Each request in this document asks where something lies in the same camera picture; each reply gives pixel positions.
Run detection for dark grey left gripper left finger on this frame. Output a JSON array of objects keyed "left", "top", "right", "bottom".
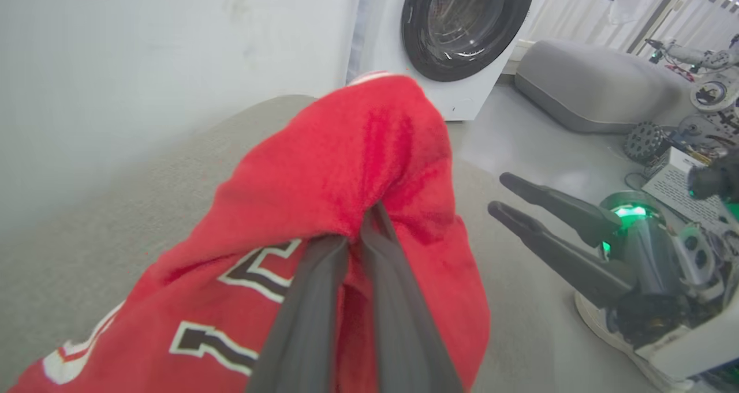
[{"left": 245, "top": 234, "right": 350, "bottom": 393}]

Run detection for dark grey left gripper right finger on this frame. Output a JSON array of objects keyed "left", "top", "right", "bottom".
[{"left": 359, "top": 201, "right": 464, "bottom": 393}]

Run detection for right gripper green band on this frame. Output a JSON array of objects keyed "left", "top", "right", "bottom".
[{"left": 488, "top": 173, "right": 688, "bottom": 309}]

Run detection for red white sports jersey garment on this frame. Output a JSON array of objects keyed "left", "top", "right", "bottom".
[{"left": 9, "top": 73, "right": 491, "bottom": 393}]

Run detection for white perforated box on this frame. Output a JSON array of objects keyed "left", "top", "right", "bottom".
[{"left": 642, "top": 147, "right": 735, "bottom": 235}]

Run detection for black gear wheel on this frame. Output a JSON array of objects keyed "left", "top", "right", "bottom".
[{"left": 624, "top": 122, "right": 666, "bottom": 164}]

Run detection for grey floor cushion pouf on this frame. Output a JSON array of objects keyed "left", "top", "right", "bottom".
[{"left": 514, "top": 39, "right": 696, "bottom": 134}]

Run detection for black fuzzy object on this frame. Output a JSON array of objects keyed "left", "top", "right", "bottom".
[{"left": 687, "top": 149, "right": 739, "bottom": 204}]

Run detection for round white device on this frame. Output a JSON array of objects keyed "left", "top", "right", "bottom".
[{"left": 689, "top": 73, "right": 739, "bottom": 114}]

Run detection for grey fabric sofa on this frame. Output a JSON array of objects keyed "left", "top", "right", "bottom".
[{"left": 0, "top": 95, "right": 656, "bottom": 393}]

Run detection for white curtains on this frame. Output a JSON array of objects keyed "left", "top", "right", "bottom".
[{"left": 520, "top": 0, "right": 739, "bottom": 56}]

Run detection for black round washing machine door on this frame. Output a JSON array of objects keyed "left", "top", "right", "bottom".
[{"left": 401, "top": 0, "right": 536, "bottom": 83}]

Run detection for white washing machine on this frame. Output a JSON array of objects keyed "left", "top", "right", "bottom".
[{"left": 345, "top": 0, "right": 558, "bottom": 121}]

